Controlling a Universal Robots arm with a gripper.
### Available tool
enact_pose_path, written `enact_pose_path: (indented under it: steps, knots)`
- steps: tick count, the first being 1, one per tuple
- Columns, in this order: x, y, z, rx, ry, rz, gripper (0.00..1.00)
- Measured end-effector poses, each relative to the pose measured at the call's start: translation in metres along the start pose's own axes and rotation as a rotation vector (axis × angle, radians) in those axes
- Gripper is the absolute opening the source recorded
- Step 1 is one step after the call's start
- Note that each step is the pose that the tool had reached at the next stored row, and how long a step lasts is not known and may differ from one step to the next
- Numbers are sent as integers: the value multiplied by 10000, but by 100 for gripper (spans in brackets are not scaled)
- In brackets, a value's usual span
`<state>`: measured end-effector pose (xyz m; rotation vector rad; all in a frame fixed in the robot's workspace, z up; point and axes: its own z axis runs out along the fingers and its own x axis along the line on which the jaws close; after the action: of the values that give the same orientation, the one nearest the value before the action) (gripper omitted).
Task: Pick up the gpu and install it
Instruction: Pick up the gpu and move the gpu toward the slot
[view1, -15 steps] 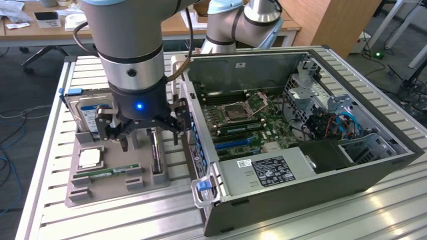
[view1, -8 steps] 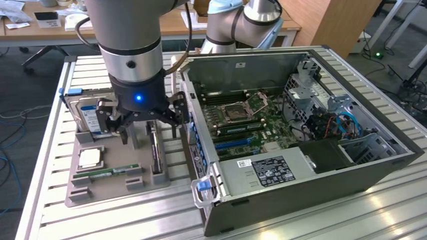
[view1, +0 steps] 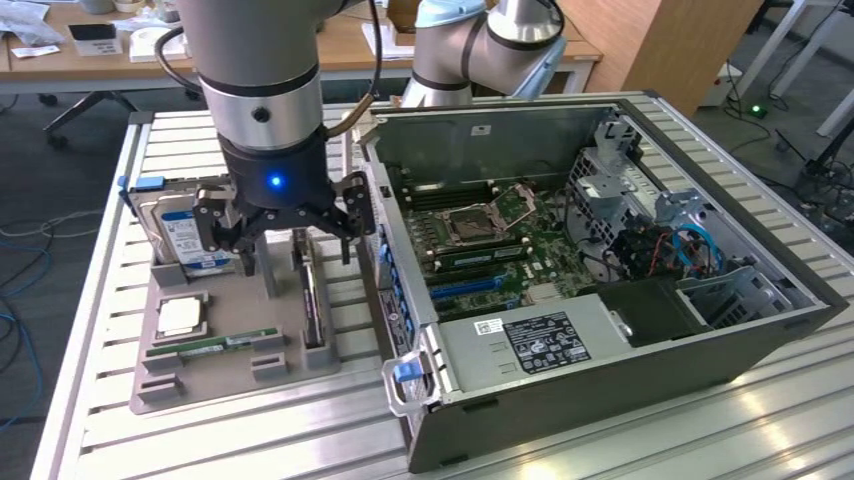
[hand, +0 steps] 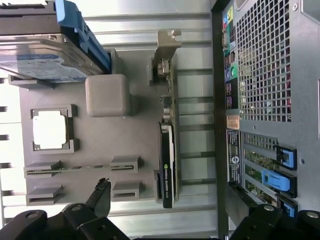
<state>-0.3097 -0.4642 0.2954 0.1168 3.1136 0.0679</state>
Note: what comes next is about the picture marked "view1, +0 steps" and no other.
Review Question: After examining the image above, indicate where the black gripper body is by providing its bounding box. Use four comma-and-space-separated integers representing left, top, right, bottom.
217, 127, 334, 215

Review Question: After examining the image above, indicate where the graphics card with metal bracket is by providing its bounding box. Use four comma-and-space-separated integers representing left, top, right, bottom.
289, 227, 330, 350

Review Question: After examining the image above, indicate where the hard disk in blue caddy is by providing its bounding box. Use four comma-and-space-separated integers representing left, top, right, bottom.
117, 174, 241, 279

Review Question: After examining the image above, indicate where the CPU socket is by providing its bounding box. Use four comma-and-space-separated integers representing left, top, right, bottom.
444, 204, 516, 247

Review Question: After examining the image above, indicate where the silver CPU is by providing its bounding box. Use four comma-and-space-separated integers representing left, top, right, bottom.
156, 298, 205, 337

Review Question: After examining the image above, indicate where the RAM stick with white label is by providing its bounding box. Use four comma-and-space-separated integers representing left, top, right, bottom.
436, 243, 528, 271

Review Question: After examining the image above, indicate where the metal socket cover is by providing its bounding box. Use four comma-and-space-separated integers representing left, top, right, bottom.
491, 183, 538, 229

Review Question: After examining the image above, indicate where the blue expansion slot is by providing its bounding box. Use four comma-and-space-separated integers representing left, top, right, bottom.
428, 276, 510, 304

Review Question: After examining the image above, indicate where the green RAM stick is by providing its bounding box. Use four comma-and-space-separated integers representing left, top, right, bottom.
145, 327, 280, 357

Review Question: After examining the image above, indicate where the green motherboard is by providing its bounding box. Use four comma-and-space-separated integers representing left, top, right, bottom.
398, 172, 606, 324

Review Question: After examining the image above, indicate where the black chair base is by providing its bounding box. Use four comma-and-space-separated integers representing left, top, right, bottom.
40, 89, 141, 147

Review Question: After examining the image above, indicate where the white flat box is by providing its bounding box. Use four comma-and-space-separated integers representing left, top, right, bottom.
128, 37, 189, 64

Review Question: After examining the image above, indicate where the stack of white papers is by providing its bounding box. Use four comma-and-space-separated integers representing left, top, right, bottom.
362, 22, 419, 61

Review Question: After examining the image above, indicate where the grey parts rack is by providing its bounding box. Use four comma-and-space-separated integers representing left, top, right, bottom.
128, 219, 343, 416

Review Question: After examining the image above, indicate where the grey power supply unit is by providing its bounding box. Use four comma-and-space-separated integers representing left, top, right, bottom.
436, 294, 632, 394

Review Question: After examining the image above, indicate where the white tape roll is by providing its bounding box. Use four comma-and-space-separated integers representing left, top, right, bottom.
131, 27, 180, 51

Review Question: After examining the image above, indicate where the silver disk bay cage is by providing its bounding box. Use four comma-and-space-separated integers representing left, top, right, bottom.
564, 117, 708, 251

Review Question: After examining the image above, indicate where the wooden desk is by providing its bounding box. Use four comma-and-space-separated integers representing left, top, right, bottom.
0, 0, 603, 109

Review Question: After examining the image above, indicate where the brown cardboard box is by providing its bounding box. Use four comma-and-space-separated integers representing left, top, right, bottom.
387, 0, 419, 34

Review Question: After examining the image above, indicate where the black topped white box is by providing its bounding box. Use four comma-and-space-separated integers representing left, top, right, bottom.
68, 23, 123, 57

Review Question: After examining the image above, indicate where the crumpled white plastic bag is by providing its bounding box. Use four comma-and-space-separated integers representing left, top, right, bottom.
0, 0, 68, 46

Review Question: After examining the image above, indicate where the dark grey PC case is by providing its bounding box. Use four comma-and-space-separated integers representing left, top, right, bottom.
339, 102, 850, 475

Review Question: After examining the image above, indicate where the wooden cabinet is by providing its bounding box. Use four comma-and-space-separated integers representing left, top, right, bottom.
566, 0, 766, 116

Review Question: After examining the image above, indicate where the silver slanted disk bay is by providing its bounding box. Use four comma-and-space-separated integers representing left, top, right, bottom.
676, 264, 819, 331

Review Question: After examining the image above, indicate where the white box with red button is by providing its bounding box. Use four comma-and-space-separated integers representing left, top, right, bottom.
712, 63, 743, 109

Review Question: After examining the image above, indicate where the black tripod stand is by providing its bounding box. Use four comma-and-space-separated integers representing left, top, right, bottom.
773, 94, 854, 221

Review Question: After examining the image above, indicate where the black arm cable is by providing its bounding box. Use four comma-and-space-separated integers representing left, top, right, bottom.
152, 0, 387, 137

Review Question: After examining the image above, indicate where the blue floor cable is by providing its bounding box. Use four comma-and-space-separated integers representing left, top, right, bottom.
0, 239, 53, 427

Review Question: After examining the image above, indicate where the red wire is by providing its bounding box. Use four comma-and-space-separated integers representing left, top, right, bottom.
654, 232, 676, 275

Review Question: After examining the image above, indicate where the blue wire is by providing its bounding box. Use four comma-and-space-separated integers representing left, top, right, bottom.
671, 225, 726, 276

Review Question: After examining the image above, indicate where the white desk frame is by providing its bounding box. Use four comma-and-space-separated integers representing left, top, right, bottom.
731, 0, 854, 137

